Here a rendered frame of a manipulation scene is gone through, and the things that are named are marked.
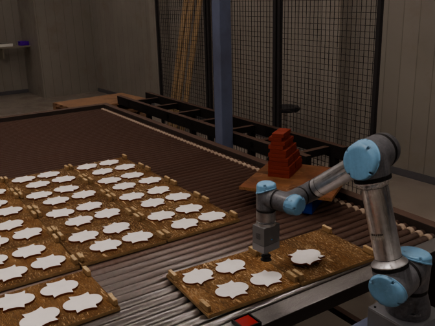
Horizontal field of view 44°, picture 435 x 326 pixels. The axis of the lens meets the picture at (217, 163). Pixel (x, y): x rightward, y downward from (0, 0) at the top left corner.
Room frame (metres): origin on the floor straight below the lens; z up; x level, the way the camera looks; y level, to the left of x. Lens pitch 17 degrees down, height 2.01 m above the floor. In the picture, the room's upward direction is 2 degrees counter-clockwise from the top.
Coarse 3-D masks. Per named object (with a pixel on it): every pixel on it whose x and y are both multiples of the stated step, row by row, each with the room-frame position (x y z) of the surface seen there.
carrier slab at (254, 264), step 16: (240, 256) 2.11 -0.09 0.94; (256, 256) 2.11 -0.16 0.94; (176, 272) 1.99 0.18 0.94; (240, 272) 1.97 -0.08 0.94; (256, 272) 1.97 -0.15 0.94; (192, 288) 1.85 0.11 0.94; (208, 288) 1.85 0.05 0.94; (256, 288) 1.84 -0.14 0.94; (272, 288) 1.84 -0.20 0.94; (288, 288) 1.85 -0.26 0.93; (224, 304) 1.74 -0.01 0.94; (240, 304) 1.74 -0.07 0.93
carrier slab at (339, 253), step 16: (288, 240) 2.26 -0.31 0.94; (304, 240) 2.26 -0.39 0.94; (320, 240) 2.25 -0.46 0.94; (336, 240) 2.25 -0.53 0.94; (272, 256) 2.11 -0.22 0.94; (336, 256) 2.09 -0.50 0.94; (352, 256) 2.09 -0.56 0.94; (368, 256) 2.08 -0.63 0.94; (304, 272) 1.96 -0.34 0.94; (320, 272) 1.95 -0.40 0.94; (336, 272) 1.97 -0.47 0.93
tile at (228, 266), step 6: (228, 258) 2.08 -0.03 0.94; (216, 264) 2.04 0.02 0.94; (222, 264) 2.03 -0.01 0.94; (228, 264) 2.03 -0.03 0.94; (234, 264) 2.03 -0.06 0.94; (240, 264) 2.03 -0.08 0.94; (216, 270) 1.98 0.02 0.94; (222, 270) 1.98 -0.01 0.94; (228, 270) 1.97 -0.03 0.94; (234, 270) 1.97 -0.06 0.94; (240, 270) 1.98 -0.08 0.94
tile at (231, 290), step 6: (240, 282) 1.88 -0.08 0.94; (222, 288) 1.83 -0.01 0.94; (228, 288) 1.83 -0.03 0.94; (234, 288) 1.83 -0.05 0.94; (240, 288) 1.83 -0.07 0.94; (246, 288) 1.83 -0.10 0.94; (216, 294) 1.79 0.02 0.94; (222, 294) 1.79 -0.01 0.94; (228, 294) 1.79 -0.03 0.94; (234, 294) 1.79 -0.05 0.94; (240, 294) 1.79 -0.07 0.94; (246, 294) 1.80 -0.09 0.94
